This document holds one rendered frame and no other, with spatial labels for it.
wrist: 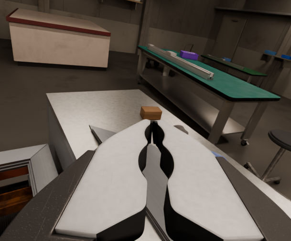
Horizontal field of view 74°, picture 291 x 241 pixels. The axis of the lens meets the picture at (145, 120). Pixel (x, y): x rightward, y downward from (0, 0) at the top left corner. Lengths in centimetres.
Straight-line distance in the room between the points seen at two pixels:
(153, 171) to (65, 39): 466
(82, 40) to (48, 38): 73
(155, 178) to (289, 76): 766
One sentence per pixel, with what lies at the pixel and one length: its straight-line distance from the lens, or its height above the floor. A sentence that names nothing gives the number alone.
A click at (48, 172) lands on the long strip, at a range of 96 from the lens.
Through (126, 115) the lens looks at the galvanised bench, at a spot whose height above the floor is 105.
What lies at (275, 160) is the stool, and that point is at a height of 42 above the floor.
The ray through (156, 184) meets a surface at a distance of 63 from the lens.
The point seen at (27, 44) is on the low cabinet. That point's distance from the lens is 514.
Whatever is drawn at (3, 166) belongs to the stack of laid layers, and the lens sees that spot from 106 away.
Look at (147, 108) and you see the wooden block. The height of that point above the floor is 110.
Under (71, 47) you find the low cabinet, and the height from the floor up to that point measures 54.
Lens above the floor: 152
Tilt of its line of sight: 28 degrees down
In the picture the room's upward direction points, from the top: 12 degrees clockwise
